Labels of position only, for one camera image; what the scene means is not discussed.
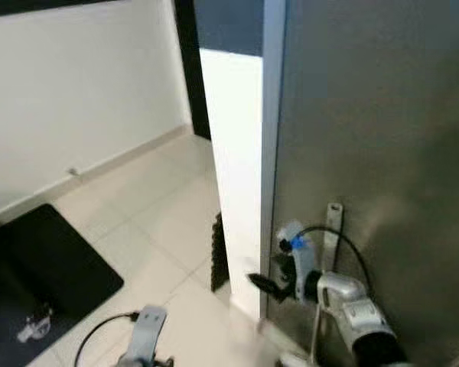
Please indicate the black floor mat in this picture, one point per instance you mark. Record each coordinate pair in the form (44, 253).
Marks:
(46, 267)

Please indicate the black wall column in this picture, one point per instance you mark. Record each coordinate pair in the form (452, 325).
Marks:
(191, 69)

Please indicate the small grey door stopper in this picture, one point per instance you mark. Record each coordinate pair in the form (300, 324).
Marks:
(74, 171)

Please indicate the grey plastic clip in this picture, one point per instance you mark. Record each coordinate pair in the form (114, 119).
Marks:
(34, 327)

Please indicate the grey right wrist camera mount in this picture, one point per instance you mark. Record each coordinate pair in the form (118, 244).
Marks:
(302, 256)

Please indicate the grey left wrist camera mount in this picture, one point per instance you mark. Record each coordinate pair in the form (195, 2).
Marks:
(145, 336)

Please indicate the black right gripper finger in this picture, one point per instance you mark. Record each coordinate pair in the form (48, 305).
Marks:
(283, 267)
(264, 284)

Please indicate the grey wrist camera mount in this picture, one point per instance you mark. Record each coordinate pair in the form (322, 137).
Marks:
(145, 336)
(302, 256)

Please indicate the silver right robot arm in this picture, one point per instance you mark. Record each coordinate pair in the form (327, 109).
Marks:
(367, 325)

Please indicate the stainless steel refrigerator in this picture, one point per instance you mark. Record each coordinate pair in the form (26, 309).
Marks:
(375, 153)

